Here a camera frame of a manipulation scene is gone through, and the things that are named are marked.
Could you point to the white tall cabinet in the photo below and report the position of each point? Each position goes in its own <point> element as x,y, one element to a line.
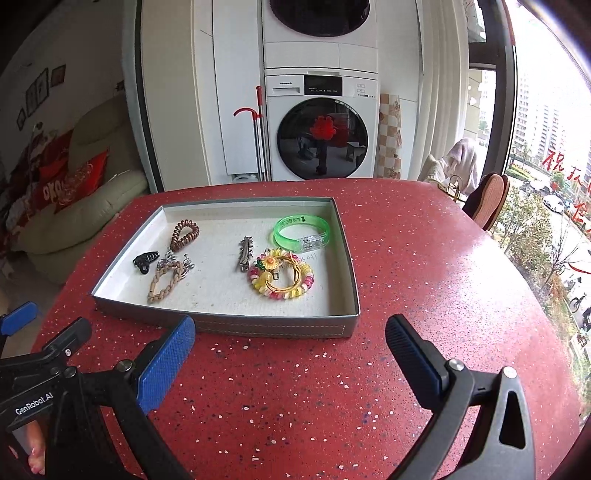
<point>200,63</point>

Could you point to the silver rhinestone hair clip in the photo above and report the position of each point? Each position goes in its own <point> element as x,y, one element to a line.
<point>245,254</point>

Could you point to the silver crystal earring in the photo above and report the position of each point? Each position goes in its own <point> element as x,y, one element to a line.
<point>187,265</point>
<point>167,259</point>

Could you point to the red embroidered cushion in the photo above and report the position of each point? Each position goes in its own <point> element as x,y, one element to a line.
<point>83,182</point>

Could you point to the green translucent bangle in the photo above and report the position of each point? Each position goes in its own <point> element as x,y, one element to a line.
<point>301,233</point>

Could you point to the grey jewelry tray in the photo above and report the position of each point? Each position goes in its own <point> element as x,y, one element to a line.
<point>215,294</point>

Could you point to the red handled mop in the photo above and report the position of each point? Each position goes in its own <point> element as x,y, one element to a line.
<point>256,114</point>

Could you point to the checkered hanging cloth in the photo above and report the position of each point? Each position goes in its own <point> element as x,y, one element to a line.
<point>389,163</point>

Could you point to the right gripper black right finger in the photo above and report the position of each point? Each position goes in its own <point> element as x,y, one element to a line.
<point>501,444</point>

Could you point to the beige green sofa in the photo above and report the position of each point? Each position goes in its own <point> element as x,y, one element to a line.
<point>55,242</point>

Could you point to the person's left hand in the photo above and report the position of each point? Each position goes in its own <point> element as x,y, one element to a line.
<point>31,439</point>

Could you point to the upper white dryer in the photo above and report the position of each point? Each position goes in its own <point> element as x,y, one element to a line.
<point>340,35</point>

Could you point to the lower white washing machine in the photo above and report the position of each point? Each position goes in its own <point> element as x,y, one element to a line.
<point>322,123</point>

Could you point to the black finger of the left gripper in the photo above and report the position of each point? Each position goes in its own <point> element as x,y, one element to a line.
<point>68,341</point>

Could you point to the black claw hair clip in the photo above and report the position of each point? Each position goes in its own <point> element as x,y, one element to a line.
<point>143,261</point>

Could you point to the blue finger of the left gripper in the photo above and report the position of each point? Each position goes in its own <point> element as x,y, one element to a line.
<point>14,321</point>

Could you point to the brown wooden chair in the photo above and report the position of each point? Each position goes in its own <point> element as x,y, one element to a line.
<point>484,205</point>

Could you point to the wall picture frames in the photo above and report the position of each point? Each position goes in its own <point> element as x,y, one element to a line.
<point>38,92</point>

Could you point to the pink towel on rack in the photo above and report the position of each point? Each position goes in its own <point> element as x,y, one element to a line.
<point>461,163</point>

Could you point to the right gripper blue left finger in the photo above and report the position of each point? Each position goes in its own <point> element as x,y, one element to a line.
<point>134,388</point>

